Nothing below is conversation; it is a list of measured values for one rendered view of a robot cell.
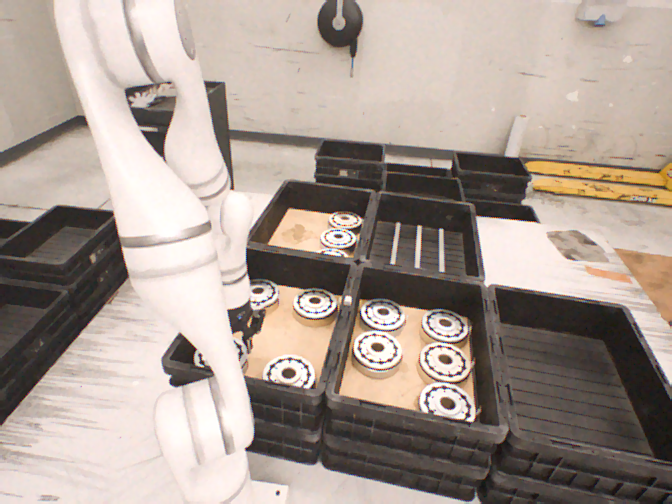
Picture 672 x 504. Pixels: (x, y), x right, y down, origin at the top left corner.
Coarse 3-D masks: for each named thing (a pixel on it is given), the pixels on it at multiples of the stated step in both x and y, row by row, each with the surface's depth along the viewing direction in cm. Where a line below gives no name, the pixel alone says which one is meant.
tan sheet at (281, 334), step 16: (288, 288) 110; (288, 304) 105; (272, 320) 100; (288, 320) 100; (240, 336) 96; (256, 336) 96; (272, 336) 96; (288, 336) 96; (304, 336) 96; (320, 336) 97; (256, 352) 92; (272, 352) 92; (288, 352) 92; (304, 352) 92; (320, 352) 93; (256, 368) 88; (320, 368) 89
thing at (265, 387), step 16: (288, 256) 105; (304, 256) 104; (320, 256) 105; (352, 272) 100; (336, 320) 87; (176, 336) 81; (336, 336) 83; (176, 368) 75; (192, 368) 75; (208, 368) 75; (256, 384) 73; (272, 384) 73; (288, 384) 73; (320, 384) 74; (304, 400) 73; (320, 400) 73
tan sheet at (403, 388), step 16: (416, 320) 102; (464, 320) 103; (352, 336) 97; (400, 336) 98; (416, 336) 98; (416, 352) 94; (464, 352) 94; (352, 368) 89; (400, 368) 90; (416, 368) 90; (352, 384) 86; (368, 384) 86; (384, 384) 86; (400, 384) 87; (416, 384) 87; (384, 400) 83; (400, 400) 84; (416, 400) 84
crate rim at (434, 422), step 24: (360, 264) 103; (480, 288) 98; (336, 360) 78; (336, 408) 72; (360, 408) 71; (384, 408) 70; (504, 408) 71; (456, 432) 69; (480, 432) 68; (504, 432) 68
